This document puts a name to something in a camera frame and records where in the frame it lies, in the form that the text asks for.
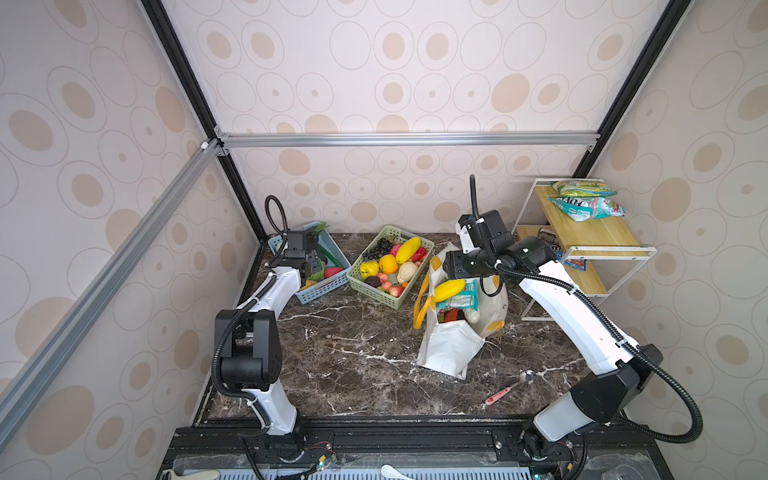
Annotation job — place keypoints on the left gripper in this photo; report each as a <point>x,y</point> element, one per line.
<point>313,261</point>

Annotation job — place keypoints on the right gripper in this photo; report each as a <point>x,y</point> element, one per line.
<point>452,266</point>

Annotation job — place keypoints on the white grocery bag yellow handles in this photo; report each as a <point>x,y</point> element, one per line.
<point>448,348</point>

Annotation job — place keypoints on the teal snack bag front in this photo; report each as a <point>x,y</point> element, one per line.
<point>468,298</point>

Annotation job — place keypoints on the teal snack bag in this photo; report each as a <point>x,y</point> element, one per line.
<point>581,209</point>
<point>468,298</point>

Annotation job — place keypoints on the white chinese cabbage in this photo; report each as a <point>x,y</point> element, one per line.
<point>472,316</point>

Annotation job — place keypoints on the orange-red carrot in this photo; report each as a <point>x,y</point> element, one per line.
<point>451,315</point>

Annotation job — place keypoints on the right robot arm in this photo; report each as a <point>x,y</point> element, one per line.
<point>620,367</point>

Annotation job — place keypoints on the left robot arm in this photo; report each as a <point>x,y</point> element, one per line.
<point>247,356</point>

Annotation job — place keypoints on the teal snack bag middle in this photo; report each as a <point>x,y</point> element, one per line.
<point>581,209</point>

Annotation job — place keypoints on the yellow-green snack bag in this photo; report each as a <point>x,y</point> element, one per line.
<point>581,188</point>

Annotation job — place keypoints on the red cabbage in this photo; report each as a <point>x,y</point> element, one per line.
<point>332,271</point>

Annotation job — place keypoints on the green leafy vegetable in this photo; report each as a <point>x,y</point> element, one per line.
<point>319,227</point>

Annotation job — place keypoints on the blue plastic basket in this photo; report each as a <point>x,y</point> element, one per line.
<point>315,286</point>

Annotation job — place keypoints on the wrinkled yellow starfruit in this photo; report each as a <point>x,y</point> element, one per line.
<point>369,269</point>

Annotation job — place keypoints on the dark brown avocado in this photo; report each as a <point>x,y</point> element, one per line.
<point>374,281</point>

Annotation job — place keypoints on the black grape bunch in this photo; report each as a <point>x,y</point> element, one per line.
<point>378,250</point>

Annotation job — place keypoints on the tall yellow mango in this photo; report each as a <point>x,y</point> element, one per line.
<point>407,250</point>

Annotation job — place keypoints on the green plastic basket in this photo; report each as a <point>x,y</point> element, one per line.
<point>398,237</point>

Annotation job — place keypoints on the blue snack packet lower shelf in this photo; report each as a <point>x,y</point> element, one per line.
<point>574,263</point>

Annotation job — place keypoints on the red-green mango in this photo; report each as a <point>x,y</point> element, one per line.
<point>396,291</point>

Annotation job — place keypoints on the white wire wooden shelf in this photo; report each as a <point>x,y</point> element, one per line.
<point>597,241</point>

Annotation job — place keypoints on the horizontal aluminium rail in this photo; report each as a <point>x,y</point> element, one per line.
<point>412,139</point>

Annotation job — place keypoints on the pink handled spoon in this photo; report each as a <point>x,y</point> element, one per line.
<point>524,378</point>

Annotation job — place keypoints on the diagonal aluminium rail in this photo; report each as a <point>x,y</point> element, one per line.
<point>42,369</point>

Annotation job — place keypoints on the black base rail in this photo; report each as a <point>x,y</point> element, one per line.
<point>418,447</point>

